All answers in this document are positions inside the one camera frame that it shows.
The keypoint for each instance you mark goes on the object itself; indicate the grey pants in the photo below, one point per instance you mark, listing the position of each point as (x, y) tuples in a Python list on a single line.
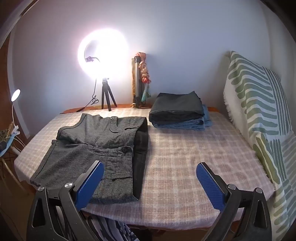
[(92, 139)]

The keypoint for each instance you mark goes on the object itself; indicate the black phone holder clip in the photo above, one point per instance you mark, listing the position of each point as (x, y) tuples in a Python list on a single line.
[(88, 59)]

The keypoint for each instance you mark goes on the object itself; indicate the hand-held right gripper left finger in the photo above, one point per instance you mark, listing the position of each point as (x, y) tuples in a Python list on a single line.
[(89, 185)]

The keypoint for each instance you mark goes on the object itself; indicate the pink checked blanket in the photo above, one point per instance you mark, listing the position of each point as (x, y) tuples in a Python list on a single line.
[(185, 162)]

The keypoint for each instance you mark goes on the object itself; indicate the folded metal stand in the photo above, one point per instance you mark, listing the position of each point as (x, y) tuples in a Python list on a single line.
[(137, 81)]

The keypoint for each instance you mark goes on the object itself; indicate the dark folded pants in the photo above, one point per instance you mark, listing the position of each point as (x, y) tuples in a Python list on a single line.
[(175, 104)]

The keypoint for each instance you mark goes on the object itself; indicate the light blue board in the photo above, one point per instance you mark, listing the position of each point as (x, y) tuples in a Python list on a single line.
[(7, 148)]

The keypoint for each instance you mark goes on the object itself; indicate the small black tripod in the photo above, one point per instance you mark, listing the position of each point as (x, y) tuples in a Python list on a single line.
[(105, 92)]

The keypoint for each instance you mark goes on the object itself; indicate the green patterned throw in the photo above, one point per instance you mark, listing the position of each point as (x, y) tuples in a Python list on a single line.
[(254, 92)]

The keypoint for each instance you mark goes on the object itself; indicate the white clip lamp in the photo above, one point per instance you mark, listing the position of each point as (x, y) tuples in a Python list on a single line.
[(15, 95)]

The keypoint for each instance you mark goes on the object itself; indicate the folded blue jeans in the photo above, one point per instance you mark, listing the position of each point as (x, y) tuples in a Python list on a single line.
[(185, 126)]

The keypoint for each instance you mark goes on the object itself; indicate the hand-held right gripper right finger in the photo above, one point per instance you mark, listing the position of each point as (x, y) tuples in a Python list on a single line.
[(211, 185)]

